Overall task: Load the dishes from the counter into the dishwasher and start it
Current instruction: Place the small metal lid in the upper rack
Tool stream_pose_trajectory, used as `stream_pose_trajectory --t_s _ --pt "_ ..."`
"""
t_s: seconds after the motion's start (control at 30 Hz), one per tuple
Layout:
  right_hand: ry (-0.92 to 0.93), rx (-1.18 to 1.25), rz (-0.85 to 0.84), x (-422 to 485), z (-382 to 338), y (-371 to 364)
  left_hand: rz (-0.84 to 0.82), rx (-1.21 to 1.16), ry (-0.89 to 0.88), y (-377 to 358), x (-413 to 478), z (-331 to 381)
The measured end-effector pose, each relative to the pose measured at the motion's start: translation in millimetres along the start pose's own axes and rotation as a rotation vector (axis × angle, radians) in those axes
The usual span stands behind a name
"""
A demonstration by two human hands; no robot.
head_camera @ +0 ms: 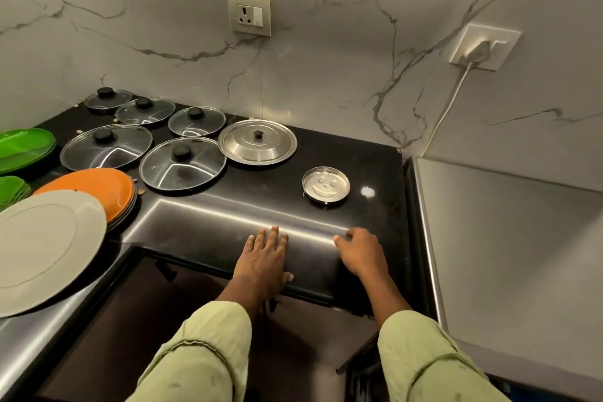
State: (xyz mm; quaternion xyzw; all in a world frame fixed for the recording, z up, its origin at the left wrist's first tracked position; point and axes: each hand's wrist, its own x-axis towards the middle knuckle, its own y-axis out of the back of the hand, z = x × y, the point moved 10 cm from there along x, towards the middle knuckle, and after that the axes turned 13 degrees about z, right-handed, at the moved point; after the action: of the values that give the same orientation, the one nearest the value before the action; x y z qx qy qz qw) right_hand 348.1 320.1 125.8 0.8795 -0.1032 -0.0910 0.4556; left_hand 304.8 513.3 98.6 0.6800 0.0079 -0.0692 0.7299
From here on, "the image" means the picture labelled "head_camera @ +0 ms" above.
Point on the person's right hand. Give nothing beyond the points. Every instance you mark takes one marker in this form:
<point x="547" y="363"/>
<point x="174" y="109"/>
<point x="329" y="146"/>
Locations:
<point x="365" y="253"/>

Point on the person's left hand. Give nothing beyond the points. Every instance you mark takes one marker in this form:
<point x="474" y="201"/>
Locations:
<point x="261" y="262"/>

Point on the person's right fingers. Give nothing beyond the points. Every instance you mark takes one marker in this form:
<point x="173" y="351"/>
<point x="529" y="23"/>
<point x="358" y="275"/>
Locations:
<point x="351" y="236"/>

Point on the person's left middle finger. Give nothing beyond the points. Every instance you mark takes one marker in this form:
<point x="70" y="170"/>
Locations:
<point x="274" y="237"/>

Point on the person's left thumb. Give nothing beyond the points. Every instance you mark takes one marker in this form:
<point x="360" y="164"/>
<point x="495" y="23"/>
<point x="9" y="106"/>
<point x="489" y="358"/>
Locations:
<point x="288" y="278"/>

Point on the person's left little finger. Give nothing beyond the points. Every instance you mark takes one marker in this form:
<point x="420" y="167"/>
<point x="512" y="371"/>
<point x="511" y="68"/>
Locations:
<point x="249" y="245"/>

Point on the person's left forearm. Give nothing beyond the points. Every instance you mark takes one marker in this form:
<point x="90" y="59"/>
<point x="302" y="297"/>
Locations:
<point x="207" y="345"/>

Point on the person's right forearm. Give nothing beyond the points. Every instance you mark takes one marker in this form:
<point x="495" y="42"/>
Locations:
<point x="419" y="350"/>

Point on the small steel smiley plate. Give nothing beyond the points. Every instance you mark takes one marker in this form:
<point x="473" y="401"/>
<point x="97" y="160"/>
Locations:
<point x="326" y="185"/>

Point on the steel lid black knob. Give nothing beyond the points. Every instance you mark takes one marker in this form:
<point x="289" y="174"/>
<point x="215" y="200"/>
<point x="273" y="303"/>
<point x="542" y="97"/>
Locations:
<point x="257" y="142"/>

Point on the large glass lid black knob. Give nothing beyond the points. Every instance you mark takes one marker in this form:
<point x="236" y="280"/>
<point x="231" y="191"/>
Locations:
<point x="106" y="146"/>
<point x="183" y="164"/>

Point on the small glass lid black knob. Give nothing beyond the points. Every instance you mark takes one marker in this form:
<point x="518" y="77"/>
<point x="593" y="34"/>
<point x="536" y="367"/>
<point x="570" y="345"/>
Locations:
<point x="197" y="121"/>
<point x="108" y="99"/>

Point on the orange plate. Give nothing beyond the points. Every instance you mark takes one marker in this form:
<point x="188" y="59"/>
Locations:
<point x="99" y="187"/>

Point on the grey steel appliance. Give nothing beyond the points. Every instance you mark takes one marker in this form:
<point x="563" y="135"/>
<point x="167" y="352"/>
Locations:
<point x="513" y="255"/>

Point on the medium glass lid black knob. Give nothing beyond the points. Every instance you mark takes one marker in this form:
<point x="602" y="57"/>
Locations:
<point x="145" y="110"/>

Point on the large grey plate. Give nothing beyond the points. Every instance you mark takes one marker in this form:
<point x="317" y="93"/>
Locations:
<point x="42" y="251"/>

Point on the white plug adapter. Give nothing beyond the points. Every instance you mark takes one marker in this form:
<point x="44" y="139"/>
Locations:
<point x="476" y="52"/>

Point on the stack of small green plates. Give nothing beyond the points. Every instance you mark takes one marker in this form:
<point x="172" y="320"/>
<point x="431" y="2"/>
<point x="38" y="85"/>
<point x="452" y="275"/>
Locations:
<point x="12" y="192"/>

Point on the stack of large green plates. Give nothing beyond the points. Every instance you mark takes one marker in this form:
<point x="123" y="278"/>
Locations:
<point x="23" y="147"/>

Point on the beige wall socket plate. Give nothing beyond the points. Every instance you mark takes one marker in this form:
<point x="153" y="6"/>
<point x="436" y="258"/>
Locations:
<point x="249" y="13"/>

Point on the white wall socket plate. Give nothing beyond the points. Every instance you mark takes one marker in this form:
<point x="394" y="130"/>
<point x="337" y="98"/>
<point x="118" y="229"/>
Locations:
<point x="504" y="43"/>

